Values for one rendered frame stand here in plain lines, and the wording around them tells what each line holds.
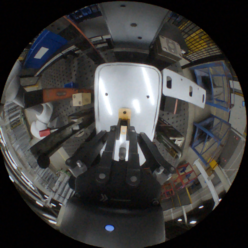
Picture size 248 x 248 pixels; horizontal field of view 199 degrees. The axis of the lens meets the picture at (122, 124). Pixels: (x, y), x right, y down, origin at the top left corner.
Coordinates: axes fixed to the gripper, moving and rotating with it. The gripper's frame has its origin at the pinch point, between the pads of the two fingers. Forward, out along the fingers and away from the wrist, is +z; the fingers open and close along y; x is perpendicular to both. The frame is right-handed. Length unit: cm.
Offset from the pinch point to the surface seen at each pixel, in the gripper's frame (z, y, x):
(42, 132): -7.9, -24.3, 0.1
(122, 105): 6.0, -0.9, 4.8
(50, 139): -10.0, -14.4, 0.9
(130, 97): 6.0, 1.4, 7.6
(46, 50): -2.6, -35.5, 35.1
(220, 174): -85, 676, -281
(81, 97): -0.5, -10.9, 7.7
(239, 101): 4, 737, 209
